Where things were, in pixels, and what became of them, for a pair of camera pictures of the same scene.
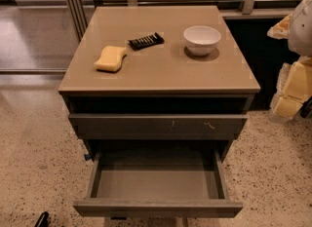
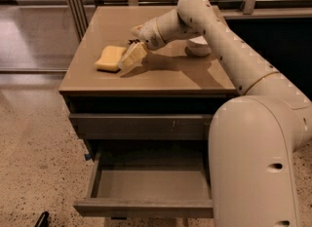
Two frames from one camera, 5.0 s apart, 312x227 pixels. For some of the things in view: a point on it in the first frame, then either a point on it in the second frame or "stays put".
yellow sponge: [111, 59] stays put
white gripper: [301, 31] to [148, 34]
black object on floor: [42, 220] stays put
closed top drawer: [159, 126] stays put
